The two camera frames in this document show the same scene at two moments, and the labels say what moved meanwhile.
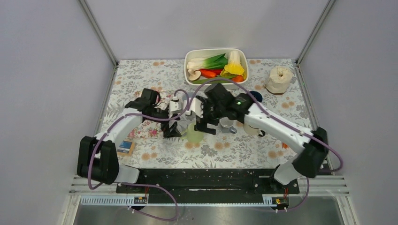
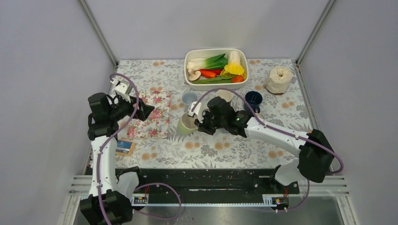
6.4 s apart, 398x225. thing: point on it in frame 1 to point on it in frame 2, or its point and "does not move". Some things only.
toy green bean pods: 216,81 does not move
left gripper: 172,131 to 144,110
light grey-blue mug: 190,94 does not move
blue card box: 126,148 does not move
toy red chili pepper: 210,73 does not move
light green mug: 191,135 to 186,124
